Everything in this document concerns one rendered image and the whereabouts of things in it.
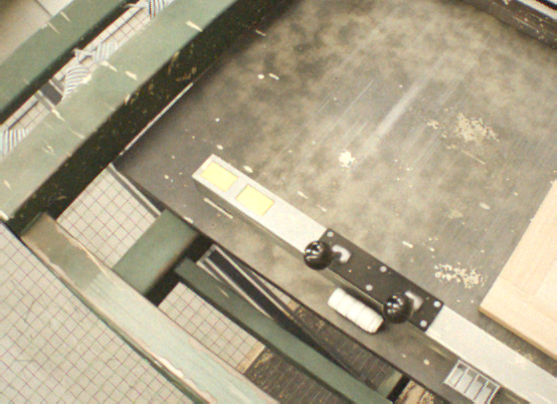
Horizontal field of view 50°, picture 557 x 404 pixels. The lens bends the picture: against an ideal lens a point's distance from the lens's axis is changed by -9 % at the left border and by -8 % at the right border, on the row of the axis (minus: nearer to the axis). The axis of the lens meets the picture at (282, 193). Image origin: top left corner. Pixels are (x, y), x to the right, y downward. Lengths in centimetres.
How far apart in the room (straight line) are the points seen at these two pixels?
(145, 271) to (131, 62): 34
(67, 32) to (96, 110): 57
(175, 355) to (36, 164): 37
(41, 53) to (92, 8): 17
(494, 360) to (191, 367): 41
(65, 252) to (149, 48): 37
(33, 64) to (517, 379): 122
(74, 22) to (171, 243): 74
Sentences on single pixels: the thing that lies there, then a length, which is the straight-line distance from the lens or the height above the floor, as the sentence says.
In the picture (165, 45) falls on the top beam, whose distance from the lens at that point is 109.
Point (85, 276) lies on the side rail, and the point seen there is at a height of 172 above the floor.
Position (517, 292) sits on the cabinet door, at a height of 127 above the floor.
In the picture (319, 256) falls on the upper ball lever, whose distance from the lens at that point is 78.
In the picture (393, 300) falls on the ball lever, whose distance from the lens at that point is 77.
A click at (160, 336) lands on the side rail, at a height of 159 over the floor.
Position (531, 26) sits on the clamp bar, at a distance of 126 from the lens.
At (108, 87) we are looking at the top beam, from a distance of 106.
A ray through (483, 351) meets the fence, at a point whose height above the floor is 128.
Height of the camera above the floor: 176
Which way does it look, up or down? 10 degrees down
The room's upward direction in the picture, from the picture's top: 45 degrees counter-clockwise
